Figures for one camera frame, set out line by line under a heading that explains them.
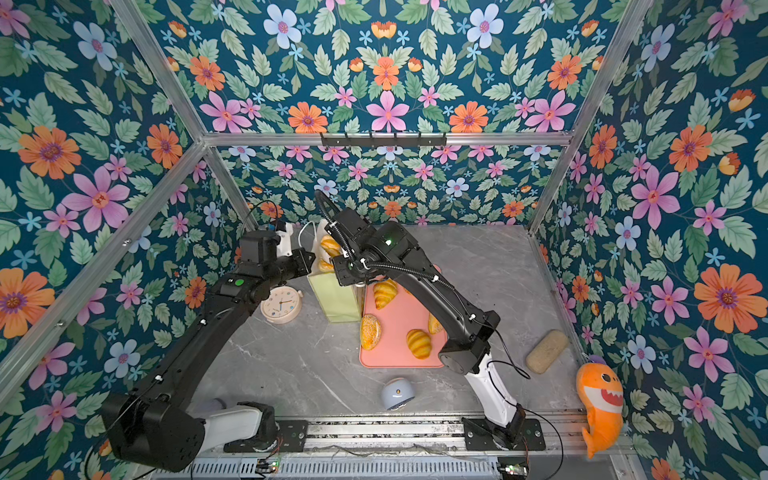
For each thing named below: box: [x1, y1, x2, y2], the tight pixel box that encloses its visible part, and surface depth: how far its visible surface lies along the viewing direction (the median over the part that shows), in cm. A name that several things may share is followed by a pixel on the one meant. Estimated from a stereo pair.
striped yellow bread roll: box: [406, 329, 432, 360], surface depth 88 cm
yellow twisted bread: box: [319, 234, 341, 273], surface depth 82 cm
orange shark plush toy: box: [576, 362, 624, 459], surface depth 74 cm
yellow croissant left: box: [373, 278, 398, 310], surface depth 98 cm
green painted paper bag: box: [307, 219, 362, 323], surface depth 82 cm
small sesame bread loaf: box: [361, 313, 382, 351], surface depth 89 cm
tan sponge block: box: [526, 329, 568, 374], surface depth 87 cm
